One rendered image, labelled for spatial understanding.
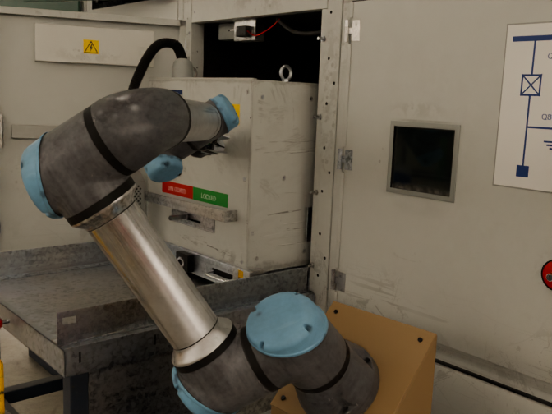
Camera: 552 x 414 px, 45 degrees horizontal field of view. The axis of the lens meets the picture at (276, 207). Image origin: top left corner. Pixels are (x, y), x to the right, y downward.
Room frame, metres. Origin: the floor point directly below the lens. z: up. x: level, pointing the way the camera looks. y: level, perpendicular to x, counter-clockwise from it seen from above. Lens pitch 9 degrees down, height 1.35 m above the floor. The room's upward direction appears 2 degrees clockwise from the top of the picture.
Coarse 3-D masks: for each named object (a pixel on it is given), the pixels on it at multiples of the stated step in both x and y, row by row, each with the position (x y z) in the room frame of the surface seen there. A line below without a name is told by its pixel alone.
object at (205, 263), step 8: (176, 248) 1.83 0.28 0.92; (184, 248) 1.80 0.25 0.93; (200, 256) 1.73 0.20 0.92; (208, 256) 1.72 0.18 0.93; (200, 264) 1.73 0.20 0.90; (208, 264) 1.71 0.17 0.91; (216, 264) 1.68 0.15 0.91; (224, 264) 1.65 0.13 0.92; (232, 264) 1.64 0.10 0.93; (192, 272) 1.76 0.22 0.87; (200, 272) 1.73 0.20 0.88; (216, 272) 1.68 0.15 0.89; (224, 272) 1.65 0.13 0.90; (232, 272) 1.63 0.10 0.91; (248, 272) 1.58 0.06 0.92; (256, 272) 1.59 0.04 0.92; (216, 280) 1.68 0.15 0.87
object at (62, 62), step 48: (0, 48) 1.99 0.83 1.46; (48, 48) 2.01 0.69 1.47; (96, 48) 2.06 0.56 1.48; (144, 48) 2.11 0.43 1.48; (0, 96) 1.99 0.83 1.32; (48, 96) 2.04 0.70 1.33; (96, 96) 2.09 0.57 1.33; (0, 144) 1.97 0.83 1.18; (0, 192) 1.99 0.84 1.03; (0, 240) 1.99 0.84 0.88; (48, 240) 2.04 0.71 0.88
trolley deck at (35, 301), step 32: (0, 288) 1.62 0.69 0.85; (32, 288) 1.63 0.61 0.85; (64, 288) 1.64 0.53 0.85; (96, 288) 1.65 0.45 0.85; (128, 288) 1.66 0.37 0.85; (32, 320) 1.39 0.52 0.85; (64, 320) 1.40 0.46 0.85; (64, 352) 1.23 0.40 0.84; (96, 352) 1.27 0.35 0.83; (128, 352) 1.32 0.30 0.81; (160, 352) 1.37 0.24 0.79
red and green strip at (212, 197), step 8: (168, 184) 1.88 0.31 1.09; (176, 184) 1.85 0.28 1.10; (168, 192) 1.88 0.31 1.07; (176, 192) 1.85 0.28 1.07; (184, 192) 1.82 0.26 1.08; (192, 192) 1.79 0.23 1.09; (200, 192) 1.76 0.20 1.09; (208, 192) 1.73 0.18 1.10; (216, 192) 1.70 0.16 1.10; (200, 200) 1.76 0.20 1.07; (208, 200) 1.73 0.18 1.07; (216, 200) 1.70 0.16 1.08; (224, 200) 1.68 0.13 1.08
